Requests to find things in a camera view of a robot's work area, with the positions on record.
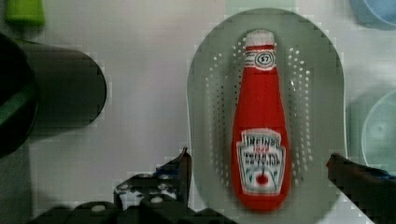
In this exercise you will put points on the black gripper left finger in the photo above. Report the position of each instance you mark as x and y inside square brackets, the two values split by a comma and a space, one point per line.
[160, 197]

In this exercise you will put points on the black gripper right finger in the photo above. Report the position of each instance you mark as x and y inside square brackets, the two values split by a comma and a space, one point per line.
[372, 190]

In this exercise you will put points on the plush red ketchup bottle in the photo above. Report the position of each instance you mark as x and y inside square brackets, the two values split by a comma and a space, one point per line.
[260, 161]

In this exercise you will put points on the grey oval strainer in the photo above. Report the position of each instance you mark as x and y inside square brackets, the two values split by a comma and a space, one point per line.
[312, 89]

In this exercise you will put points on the pale green bowl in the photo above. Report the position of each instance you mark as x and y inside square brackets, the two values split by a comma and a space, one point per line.
[371, 130]

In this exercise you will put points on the black round pan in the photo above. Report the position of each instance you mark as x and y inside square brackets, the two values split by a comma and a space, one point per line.
[46, 90]

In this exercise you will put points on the blue plastic cup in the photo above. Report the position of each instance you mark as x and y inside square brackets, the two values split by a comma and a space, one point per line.
[378, 14]

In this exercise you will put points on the green squeeze bottle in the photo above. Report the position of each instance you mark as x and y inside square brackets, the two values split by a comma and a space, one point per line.
[25, 12]

